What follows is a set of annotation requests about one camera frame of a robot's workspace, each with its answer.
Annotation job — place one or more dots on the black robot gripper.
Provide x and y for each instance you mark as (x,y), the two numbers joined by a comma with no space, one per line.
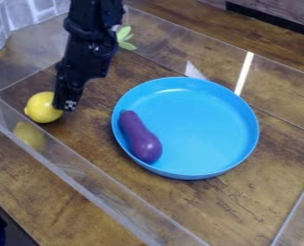
(86,61)

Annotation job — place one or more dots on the yellow toy lemon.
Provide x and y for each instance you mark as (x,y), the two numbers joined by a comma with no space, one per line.
(40,108)

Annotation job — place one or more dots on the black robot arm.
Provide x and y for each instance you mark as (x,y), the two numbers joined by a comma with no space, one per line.
(93,19)

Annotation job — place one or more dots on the blue round plastic tray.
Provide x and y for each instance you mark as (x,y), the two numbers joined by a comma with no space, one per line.
(204,123)

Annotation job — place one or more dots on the orange toy carrot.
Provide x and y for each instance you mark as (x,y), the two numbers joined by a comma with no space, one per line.
(125,35)

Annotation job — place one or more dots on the purple toy eggplant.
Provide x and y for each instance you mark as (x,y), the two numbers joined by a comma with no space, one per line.
(145,144)

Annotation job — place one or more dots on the white grid curtain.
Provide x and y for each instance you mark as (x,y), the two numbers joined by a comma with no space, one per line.
(21,13)

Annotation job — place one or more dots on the clear acrylic enclosure wall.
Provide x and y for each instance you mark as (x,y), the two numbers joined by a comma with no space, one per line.
(72,187)

